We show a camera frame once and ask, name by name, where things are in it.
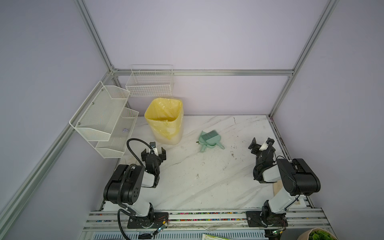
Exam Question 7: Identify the green plant in pot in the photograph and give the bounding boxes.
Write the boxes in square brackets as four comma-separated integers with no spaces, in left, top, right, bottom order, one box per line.
[298,228,337,240]

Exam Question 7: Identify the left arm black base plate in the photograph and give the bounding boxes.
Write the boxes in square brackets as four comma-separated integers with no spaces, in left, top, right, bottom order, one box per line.
[127,207,169,229]

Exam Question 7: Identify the white cotton work glove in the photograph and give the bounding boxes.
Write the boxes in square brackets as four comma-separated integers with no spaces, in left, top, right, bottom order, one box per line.
[119,157,140,166]

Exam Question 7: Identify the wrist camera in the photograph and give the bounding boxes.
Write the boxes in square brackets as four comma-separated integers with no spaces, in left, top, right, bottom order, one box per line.
[259,142,269,151]
[150,142,159,156]

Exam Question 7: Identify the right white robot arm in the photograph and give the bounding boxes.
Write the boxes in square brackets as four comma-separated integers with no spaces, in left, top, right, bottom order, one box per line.
[249,138,321,226]

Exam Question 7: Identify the white wire basket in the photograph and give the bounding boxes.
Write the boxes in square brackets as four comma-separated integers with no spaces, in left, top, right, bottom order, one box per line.
[126,65,174,98]

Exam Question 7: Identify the white mesh shelf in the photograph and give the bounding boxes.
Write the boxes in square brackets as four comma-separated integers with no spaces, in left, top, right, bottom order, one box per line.
[69,84,130,142]
[96,108,139,159]

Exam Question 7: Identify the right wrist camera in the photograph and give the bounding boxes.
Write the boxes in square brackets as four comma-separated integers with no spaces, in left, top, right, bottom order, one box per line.
[259,142,269,151]

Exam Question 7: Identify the aluminium front rail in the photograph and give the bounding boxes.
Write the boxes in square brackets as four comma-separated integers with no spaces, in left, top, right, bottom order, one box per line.
[80,208,334,240]

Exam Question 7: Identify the white mesh shelf lower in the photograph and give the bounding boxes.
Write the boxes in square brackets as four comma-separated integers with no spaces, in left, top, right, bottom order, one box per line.
[96,108,139,159]

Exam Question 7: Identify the beige cloth rag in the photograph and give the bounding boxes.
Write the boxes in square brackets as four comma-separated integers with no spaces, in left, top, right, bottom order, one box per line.
[271,180,300,208]

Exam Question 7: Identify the green plastic dustpan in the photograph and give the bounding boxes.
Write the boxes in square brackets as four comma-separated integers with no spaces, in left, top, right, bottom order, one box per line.
[197,130,225,153]

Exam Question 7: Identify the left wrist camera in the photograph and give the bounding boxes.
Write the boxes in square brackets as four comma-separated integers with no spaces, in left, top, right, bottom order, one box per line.
[150,142,159,156]

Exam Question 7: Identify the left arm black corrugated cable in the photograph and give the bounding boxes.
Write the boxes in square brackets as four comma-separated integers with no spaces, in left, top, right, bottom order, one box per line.
[116,137,154,240]

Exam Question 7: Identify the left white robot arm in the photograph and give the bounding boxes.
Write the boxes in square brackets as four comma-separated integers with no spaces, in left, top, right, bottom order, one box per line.
[103,148,167,218]

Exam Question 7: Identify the cream trash bin yellow liner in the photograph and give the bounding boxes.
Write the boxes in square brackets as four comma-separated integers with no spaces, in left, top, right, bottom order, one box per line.
[145,98,184,145]

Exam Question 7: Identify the white mesh shelf upper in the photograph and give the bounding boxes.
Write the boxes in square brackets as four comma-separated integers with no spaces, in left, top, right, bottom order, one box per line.
[69,84,130,142]

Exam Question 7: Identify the green hand brush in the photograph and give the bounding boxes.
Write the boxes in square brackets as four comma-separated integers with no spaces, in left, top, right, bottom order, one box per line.
[200,130,225,150]

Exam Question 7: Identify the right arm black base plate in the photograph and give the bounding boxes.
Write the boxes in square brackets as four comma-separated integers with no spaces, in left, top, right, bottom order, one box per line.
[246,201,288,228]

